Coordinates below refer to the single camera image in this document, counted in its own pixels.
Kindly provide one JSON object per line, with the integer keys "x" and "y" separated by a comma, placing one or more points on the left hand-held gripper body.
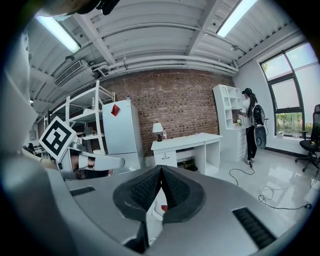
{"x": 57, "y": 138}

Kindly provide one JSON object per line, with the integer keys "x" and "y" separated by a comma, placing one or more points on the ceiling air conditioner unit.
{"x": 70, "y": 72}

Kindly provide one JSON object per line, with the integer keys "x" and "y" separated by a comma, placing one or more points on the black framed window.
{"x": 287, "y": 92}

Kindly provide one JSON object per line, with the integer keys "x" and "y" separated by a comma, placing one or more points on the white bookcase cabinet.
{"x": 225, "y": 140}

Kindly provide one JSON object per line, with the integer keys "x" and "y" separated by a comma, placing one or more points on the black head-mounted camera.
{"x": 108, "y": 5}

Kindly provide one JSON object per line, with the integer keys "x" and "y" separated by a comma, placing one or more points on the person's face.
{"x": 62, "y": 6}

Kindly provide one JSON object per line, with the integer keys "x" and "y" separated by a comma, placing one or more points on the person's grey shirt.
{"x": 17, "y": 100}

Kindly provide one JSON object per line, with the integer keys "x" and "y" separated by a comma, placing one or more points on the white metal shelving rack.
{"x": 85, "y": 116}

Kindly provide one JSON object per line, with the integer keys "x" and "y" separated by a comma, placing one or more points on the person's left hand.
{"x": 74, "y": 163}

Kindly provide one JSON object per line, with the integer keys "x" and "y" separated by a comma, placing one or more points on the white curved desk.
{"x": 190, "y": 140}

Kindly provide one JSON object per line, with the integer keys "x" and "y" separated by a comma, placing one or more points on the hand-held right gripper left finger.
{"x": 140, "y": 190}

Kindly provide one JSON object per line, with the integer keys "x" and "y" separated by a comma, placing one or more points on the white shade table lamp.
{"x": 157, "y": 128}

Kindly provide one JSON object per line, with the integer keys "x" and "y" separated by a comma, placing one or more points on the long ceiling light panel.
{"x": 58, "y": 33}
{"x": 235, "y": 17}

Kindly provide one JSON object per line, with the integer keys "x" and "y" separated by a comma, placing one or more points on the clear plastic bottle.
{"x": 93, "y": 104}

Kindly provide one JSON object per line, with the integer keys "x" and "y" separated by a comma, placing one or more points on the red label water bottle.
{"x": 164, "y": 134}

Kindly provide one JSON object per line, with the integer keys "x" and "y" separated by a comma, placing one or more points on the white ceiling pipe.
{"x": 162, "y": 61}

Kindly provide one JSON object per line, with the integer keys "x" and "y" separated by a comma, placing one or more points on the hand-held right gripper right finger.
{"x": 182, "y": 192}

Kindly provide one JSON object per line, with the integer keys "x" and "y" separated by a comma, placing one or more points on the red paper decoration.
{"x": 115, "y": 110}

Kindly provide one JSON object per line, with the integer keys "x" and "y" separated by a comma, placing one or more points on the black and grey standing fan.
{"x": 260, "y": 137}

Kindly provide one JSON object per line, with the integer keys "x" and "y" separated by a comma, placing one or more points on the small blue cap bottle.
{"x": 128, "y": 97}

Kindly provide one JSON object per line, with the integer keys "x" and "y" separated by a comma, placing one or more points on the black office chair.
{"x": 311, "y": 145}

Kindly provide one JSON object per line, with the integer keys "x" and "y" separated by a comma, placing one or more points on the pale grey refrigerator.
{"x": 120, "y": 135}

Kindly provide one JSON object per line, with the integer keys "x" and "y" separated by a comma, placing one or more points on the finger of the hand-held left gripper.
{"x": 110, "y": 163}

